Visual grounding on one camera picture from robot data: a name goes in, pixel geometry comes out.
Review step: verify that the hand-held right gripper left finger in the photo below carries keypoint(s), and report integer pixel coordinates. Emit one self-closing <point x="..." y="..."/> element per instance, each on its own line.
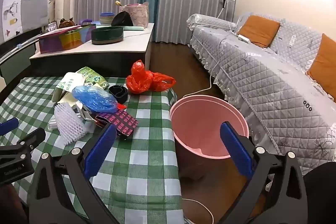
<point x="101" y="148"/>

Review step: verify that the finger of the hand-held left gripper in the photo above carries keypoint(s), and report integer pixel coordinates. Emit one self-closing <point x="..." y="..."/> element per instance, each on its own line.
<point x="9" y="126"/>
<point x="31" y="138"/>

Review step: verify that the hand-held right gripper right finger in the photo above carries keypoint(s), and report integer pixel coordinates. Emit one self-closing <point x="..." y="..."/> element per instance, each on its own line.
<point x="236" y="150"/>

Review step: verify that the purple patterned packet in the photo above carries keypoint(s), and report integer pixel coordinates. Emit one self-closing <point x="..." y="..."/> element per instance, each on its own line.
<point x="123" y="121"/>

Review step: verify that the blue plastic bag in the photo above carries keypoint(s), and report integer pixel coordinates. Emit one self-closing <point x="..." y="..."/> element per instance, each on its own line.
<point x="94" y="100"/>

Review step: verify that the pink plastic bin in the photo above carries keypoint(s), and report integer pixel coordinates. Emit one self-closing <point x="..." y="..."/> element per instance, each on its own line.
<point x="199" y="119"/>

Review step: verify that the cream snack packet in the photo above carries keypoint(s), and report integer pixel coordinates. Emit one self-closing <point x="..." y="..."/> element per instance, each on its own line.
<point x="65" y="102"/>

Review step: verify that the white tissue packet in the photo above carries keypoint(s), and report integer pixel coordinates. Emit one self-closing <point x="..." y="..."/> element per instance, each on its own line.
<point x="67" y="85"/>

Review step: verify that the green snack packet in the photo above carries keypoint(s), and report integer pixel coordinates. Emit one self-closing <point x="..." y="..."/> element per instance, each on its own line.
<point x="92" y="77"/>

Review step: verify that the red plastic bag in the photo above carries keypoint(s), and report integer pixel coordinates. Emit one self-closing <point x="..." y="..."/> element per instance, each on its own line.
<point x="139" y="79"/>

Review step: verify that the silver foil wrapper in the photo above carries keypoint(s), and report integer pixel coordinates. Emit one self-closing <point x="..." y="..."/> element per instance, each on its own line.
<point x="85" y="115"/>

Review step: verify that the red wrapper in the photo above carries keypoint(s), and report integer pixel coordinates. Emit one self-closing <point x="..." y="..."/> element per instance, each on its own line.
<point x="121" y="107"/>

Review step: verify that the green checked tablecloth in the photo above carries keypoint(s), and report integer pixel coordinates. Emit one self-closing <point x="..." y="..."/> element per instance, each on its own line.
<point x="147" y="161"/>

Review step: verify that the dark television cabinet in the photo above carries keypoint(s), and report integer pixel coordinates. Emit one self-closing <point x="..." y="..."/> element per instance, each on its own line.
<point x="15" y="61"/>

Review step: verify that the sofa with grey quilted cover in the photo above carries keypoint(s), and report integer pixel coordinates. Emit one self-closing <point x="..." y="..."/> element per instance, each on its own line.
<point x="262" y="77"/>

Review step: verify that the person's dark trouser leg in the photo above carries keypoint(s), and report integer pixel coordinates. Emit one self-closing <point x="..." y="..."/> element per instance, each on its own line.
<point x="320" y="187"/>

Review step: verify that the colourful storage box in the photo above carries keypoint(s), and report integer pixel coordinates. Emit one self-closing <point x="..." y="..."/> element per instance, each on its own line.
<point x="63" y="41"/>

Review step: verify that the white-top coffee table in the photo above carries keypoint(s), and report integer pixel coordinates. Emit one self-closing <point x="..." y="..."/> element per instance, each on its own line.
<point x="123" y="41"/>

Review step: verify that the white power strip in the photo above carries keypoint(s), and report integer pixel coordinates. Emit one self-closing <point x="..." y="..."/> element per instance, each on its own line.
<point x="243" y="38"/>

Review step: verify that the dark green round box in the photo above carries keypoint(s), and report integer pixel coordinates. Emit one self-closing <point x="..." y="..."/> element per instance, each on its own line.
<point x="107" y="35"/>

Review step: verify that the brown teapot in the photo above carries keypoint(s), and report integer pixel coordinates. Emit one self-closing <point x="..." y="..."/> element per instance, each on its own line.
<point x="65" y="23"/>

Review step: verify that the television with grey cover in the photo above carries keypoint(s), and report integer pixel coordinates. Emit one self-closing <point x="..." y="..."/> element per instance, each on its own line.
<point x="29" y="8"/>

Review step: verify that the orange cushion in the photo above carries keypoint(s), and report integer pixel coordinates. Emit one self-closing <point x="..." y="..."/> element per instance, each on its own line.
<point x="324" y="66"/>
<point x="258" y="29"/>

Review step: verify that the mint green tray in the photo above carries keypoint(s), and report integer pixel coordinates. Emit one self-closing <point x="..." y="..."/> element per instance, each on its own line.
<point x="134" y="28"/>

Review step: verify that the purple plastic jug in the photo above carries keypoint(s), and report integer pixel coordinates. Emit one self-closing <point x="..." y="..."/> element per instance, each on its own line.
<point x="85" y="21"/>

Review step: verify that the green plastic bowl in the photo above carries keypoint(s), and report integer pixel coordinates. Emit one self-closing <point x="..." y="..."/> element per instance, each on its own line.
<point x="107" y="18"/>

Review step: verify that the black hat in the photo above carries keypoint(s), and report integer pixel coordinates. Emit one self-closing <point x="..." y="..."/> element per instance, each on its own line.
<point x="122" y="19"/>

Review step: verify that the blue plastic bowl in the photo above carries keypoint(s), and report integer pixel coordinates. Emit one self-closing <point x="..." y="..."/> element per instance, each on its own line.
<point x="107" y="14"/>

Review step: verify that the pink quilted basket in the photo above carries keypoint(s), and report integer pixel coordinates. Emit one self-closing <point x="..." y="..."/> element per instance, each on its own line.
<point x="139" y="15"/>

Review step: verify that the yellow artificial flower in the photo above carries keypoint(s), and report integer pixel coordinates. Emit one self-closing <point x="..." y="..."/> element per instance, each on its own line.
<point x="117" y="2"/>

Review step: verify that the small photo frame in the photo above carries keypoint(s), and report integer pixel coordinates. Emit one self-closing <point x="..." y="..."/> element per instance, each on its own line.
<point x="51" y="26"/>

